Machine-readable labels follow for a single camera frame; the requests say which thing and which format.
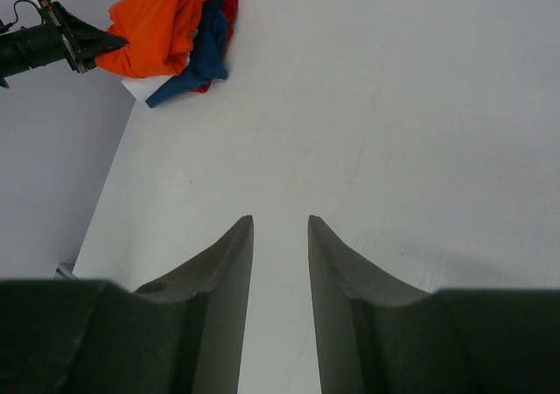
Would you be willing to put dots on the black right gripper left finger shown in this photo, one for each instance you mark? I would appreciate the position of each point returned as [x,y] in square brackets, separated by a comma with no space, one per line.
[213,290]

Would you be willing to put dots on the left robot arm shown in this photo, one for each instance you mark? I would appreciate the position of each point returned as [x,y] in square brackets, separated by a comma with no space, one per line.
[28,48]

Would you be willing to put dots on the aluminium mounting rail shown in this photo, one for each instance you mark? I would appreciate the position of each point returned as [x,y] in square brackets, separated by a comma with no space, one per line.
[64,271]

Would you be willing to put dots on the red folded t-shirt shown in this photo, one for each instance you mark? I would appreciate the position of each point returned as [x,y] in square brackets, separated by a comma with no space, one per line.
[229,9]

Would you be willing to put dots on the white folded t-shirt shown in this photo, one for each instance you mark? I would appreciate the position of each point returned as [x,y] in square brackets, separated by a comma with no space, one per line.
[142,89]

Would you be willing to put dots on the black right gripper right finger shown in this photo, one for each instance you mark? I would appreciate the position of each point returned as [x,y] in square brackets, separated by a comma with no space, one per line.
[373,331]

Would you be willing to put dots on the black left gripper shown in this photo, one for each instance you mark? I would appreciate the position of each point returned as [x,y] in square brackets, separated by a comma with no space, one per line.
[79,41]

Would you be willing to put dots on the orange t-shirt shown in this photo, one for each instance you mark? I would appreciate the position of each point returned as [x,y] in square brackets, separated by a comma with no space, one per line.
[159,33]

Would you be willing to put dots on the blue folded t-shirt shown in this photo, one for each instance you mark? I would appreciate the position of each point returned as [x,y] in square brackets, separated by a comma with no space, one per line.
[178,84]

